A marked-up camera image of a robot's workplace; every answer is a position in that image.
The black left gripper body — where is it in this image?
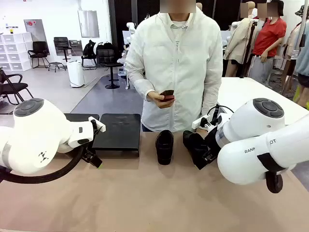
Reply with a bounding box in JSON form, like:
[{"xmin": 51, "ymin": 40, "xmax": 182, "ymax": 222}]
[{"xmin": 83, "ymin": 135, "xmax": 98, "ymax": 158}]

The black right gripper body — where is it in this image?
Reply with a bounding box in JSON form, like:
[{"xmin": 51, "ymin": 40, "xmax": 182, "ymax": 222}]
[{"xmin": 204, "ymin": 127, "xmax": 220, "ymax": 158}]

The black leather loafer shoe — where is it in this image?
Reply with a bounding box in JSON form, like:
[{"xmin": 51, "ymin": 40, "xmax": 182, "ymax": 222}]
[
  {"xmin": 155, "ymin": 130, "xmax": 174, "ymax": 166},
  {"xmin": 183, "ymin": 130, "xmax": 213, "ymax": 170}
]

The person's right forearm white sleeve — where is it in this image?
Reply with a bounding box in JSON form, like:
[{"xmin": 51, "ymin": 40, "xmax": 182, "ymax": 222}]
[{"xmin": 125, "ymin": 70, "xmax": 156, "ymax": 100}]

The person's left forearm white sleeve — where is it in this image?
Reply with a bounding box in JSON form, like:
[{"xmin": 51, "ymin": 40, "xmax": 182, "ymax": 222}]
[{"xmin": 201, "ymin": 77, "xmax": 223, "ymax": 116}]

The person's right hand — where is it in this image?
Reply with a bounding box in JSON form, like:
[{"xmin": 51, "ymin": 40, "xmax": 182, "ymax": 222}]
[{"xmin": 146, "ymin": 90, "xmax": 175, "ymax": 109}]

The white folding table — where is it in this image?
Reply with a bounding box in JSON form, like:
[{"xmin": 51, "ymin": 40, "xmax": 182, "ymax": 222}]
[{"xmin": 217, "ymin": 76, "xmax": 306, "ymax": 126}]

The white air purifier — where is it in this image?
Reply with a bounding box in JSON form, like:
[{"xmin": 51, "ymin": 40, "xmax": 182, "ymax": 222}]
[{"xmin": 67, "ymin": 59, "xmax": 85, "ymax": 88}]

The black low footstool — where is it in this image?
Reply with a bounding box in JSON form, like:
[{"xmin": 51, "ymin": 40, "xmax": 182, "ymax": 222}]
[{"xmin": 47, "ymin": 61, "xmax": 67, "ymax": 73}]

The person in white jacket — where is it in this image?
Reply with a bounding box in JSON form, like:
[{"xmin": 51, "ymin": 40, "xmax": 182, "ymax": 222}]
[{"xmin": 125, "ymin": 0, "xmax": 223, "ymax": 133}]

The black quilted bar chair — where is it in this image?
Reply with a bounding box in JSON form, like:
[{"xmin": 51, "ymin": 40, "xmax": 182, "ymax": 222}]
[{"xmin": 97, "ymin": 49, "xmax": 124, "ymax": 89}]

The black backpack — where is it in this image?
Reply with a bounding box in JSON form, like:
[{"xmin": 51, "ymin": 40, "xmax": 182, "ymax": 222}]
[{"xmin": 81, "ymin": 39, "xmax": 98, "ymax": 60}]

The black folding chair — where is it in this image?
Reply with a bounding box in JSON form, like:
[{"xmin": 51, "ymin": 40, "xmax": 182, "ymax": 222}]
[{"xmin": 0, "ymin": 68, "xmax": 34, "ymax": 114}]

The black tripod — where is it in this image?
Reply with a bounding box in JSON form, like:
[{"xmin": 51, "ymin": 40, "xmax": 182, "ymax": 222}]
[{"xmin": 239, "ymin": 20, "xmax": 258, "ymax": 79}]

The mannequin in beige coat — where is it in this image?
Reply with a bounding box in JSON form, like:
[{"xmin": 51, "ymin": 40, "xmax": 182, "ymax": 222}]
[{"xmin": 223, "ymin": 1, "xmax": 258, "ymax": 78}]

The black bag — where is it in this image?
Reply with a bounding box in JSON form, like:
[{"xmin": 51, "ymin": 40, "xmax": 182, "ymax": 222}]
[{"xmin": 96, "ymin": 41, "xmax": 113, "ymax": 50}]

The black bar stool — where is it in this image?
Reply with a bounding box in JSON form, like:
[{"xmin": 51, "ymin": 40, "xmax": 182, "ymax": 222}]
[{"xmin": 53, "ymin": 36, "xmax": 73, "ymax": 63}]

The black office armchair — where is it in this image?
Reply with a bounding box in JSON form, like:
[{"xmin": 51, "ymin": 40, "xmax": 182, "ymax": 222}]
[{"xmin": 28, "ymin": 41, "xmax": 51, "ymax": 69}]

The white storage drawer cabinet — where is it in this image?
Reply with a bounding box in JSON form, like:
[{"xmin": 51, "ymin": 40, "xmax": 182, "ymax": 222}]
[{"xmin": 0, "ymin": 32, "xmax": 33, "ymax": 72}]

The grey door with red sign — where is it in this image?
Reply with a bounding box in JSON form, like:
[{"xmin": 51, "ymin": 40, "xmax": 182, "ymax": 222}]
[{"xmin": 23, "ymin": 19, "xmax": 51, "ymax": 56}]

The white clothes rack pole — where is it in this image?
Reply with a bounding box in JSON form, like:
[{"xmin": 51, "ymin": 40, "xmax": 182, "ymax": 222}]
[{"xmin": 292, "ymin": 0, "xmax": 307, "ymax": 59}]

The black hat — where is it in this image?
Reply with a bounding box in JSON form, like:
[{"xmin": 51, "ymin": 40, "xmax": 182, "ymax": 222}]
[{"xmin": 295, "ymin": 5, "xmax": 309, "ymax": 17}]

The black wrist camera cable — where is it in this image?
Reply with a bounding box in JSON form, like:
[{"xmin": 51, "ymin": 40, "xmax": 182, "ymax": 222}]
[{"xmin": 207, "ymin": 104, "xmax": 235, "ymax": 128}]

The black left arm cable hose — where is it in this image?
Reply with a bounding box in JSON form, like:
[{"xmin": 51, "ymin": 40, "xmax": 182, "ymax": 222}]
[{"xmin": 0, "ymin": 146, "xmax": 85, "ymax": 185}]

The grey metal wall panel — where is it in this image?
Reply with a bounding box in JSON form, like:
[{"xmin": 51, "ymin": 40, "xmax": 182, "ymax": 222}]
[{"xmin": 77, "ymin": 9, "xmax": 100, "ymax": 38}]

